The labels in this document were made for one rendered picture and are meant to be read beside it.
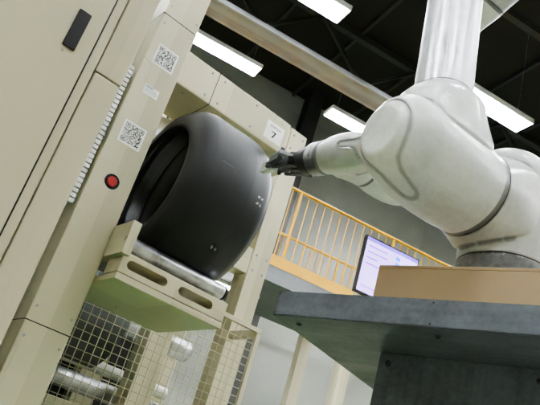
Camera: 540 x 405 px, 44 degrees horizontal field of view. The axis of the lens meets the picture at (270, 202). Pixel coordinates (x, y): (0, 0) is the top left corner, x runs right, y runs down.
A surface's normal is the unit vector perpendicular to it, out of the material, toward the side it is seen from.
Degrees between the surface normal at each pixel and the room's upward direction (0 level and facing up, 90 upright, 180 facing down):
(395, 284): 90
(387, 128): 96
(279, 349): 90
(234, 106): 90
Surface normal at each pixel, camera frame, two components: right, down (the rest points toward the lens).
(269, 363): 0.44, -0.28
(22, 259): 0.62, -0.18
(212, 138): 0.00, -0.68
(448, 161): 0.29, 0.20
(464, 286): -0.52, -0.50
